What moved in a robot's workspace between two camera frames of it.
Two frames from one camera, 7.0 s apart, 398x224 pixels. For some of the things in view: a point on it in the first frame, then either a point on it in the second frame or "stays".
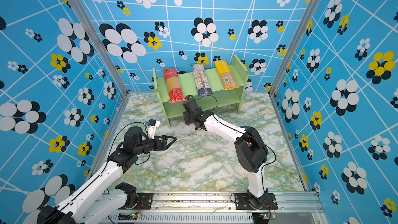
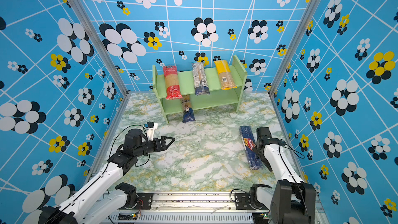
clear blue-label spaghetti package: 202,82 stays
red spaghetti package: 175,93 stays
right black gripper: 186,115 -> 264,160
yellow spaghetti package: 228,80 stays
